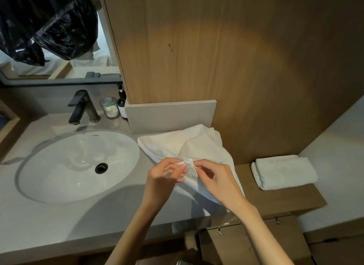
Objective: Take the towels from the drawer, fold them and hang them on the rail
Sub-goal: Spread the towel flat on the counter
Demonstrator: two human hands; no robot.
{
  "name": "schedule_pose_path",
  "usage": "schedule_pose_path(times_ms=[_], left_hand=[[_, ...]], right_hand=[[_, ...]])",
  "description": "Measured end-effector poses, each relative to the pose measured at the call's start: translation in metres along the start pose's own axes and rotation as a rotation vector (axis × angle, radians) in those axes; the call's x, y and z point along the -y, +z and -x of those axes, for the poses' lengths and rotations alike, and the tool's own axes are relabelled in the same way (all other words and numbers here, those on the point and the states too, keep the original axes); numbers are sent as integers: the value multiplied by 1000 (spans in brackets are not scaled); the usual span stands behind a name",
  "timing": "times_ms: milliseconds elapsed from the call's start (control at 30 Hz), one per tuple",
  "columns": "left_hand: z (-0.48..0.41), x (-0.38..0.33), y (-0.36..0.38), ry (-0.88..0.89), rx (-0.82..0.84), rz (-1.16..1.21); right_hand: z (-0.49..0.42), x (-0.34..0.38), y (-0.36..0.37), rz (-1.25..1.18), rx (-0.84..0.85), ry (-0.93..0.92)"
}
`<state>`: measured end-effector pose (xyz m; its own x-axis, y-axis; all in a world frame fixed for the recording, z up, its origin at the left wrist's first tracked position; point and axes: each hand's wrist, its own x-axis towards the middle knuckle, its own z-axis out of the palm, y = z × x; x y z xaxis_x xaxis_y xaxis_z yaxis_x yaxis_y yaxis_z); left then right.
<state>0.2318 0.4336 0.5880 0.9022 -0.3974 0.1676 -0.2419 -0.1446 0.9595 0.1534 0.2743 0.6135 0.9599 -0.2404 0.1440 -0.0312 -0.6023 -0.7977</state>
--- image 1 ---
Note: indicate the black faucet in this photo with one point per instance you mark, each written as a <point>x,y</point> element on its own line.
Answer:
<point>81,105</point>

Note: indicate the wooden back panel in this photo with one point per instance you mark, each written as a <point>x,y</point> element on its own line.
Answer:
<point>256,59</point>

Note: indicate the glass jar with cotton pads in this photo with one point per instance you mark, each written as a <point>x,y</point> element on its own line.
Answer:
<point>110,109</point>

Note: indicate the metal door hinge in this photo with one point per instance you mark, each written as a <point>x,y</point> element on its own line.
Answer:
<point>219,232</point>
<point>277,219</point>

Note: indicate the person's right hand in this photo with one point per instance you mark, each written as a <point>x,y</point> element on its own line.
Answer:
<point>224,190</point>

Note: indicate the dark pump bottle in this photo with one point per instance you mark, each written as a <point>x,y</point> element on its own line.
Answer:
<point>122,105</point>

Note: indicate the wall mirror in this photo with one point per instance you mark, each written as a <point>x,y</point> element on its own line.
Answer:
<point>85,65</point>

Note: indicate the wooden vanity base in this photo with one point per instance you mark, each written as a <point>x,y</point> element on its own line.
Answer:
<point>162,246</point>

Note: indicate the black door hinge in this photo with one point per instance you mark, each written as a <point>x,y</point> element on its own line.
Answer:
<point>330,240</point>

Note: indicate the wooden cabinet flap door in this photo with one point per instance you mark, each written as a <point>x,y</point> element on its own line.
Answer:
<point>227,245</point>

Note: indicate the black sink drain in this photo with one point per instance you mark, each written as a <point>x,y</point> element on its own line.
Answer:
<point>101,168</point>

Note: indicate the white oval sink basin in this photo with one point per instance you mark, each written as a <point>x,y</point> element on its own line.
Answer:
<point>57,170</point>

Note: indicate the grey stone backsplash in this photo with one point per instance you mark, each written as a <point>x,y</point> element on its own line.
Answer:
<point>170,116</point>

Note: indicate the person's left forearm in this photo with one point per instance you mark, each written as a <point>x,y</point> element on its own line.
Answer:
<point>130,236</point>

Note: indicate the person's left hand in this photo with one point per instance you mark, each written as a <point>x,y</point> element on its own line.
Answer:
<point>159,185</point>

